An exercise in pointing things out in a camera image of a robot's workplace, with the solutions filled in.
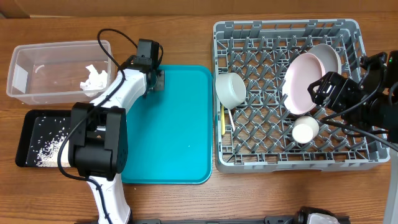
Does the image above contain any white cup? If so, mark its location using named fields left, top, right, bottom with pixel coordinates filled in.
left=292, top=116, right=319, bottom=144

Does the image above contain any pink round plate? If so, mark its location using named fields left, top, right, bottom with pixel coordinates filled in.
left=282, top=53, right=325, bottom=115

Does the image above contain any white napkin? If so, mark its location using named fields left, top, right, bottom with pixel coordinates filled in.
left=80, top=64, right=108, bottom=97

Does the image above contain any teal serving tray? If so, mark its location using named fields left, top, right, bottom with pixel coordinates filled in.
left=121, top=65, right=213, bottom=184

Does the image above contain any yellow plastic spoon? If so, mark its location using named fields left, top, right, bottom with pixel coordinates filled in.
left=220, top=105, right=226, bottom=136

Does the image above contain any grey bowl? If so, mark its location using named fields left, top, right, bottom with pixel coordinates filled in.
left=215, top=73, right=246, bottom=110

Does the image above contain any clear plastic bin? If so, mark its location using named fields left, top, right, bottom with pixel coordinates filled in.
left=6, top=40, right=115, bottom=105

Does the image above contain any white rice heap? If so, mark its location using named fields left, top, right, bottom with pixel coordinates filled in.
left=32, top=116, right=72, bottom=168

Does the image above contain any grey round plate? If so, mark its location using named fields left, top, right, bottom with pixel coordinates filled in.
left=308, top=44, right=342, bottom=74

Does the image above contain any black plastic tray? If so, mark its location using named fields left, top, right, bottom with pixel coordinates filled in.
left=15, top=110, right=71, bottom=167

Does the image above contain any grey dishwasher rack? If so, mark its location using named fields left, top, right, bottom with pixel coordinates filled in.
left=213, top=19, right=390, bottom=173

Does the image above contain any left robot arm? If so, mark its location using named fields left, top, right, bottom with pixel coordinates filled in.
left=68, top=39, right=164, bottom=223

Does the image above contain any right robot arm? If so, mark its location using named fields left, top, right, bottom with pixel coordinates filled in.
left=307, top=50, right=397, bottom=223

